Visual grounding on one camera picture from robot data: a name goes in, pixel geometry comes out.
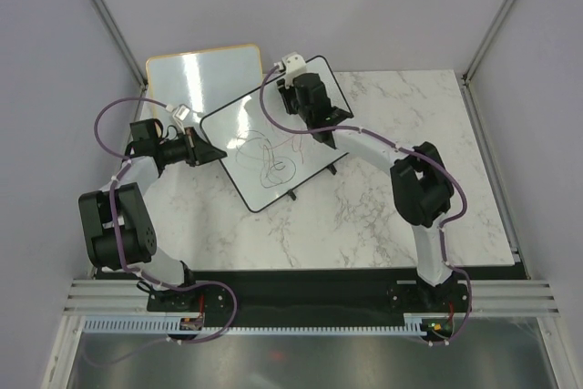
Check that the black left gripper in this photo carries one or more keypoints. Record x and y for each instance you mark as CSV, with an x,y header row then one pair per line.
x,y
192,147

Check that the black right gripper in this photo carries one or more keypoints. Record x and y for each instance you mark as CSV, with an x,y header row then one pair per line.
x,y
285,93

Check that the black-framed whiteboard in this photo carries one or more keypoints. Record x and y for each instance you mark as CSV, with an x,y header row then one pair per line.
x,y
263,162

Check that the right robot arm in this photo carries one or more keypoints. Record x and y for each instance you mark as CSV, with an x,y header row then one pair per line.
x,y
421,190

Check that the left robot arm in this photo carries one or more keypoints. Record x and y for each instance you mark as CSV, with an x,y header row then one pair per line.
x,y
119,233

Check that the yellow-framed whiteboard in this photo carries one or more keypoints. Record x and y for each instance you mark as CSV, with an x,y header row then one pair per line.
x,y
204,80

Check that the black stand foot of black board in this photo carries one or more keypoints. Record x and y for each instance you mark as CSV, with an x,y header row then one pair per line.
x,y
332,169

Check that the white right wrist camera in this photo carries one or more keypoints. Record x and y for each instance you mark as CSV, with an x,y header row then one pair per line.
x,y
293,64

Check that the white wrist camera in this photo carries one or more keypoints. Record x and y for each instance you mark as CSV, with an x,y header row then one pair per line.
x,y
293,64
181,113

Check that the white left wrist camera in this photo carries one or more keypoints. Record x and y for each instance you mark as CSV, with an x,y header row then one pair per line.
x,y
181,113

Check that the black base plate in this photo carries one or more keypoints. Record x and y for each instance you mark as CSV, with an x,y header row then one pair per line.
x,y
303,299

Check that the aluminium frame left post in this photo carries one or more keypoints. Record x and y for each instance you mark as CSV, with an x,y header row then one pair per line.
x,y
120,42

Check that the aluminium frame post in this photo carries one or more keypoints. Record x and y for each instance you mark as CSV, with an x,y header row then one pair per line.
x,y
501,15
120,42

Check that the aluminium frame right post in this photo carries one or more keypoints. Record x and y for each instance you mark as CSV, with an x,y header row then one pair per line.
x,y
501,15

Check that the aluminium rail front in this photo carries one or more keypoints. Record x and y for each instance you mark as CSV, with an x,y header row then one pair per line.
x,y
490,298

